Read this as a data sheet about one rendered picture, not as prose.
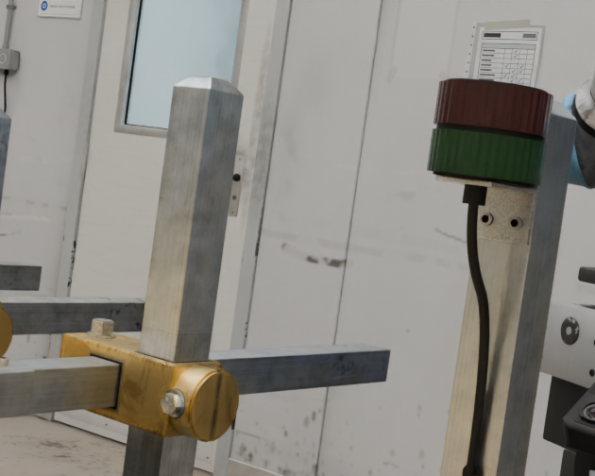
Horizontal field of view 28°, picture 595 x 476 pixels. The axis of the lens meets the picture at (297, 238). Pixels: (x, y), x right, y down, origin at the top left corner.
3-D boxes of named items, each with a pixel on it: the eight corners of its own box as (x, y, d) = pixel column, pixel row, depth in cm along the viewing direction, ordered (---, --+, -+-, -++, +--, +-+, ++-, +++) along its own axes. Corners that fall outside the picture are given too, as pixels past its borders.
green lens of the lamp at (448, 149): (463, 177, 66) (468, 138, 66) (560, 188, 63) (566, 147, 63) (404, 166, 62) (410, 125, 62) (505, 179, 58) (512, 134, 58)
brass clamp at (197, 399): (110, 396, 90) (118, 331, 90) (241, 438, 82) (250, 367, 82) (46, 400, 86) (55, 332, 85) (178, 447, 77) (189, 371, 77)
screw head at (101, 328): (102, 332, 88) (104, 316, 88) (121, 338, 87) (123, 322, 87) (80, 333, 87) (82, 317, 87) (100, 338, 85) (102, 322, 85)
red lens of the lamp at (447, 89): (469, 132, 66) (475, 93, 66) (567, 142, 63) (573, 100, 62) (411, 119, 62) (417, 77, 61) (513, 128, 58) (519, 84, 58)
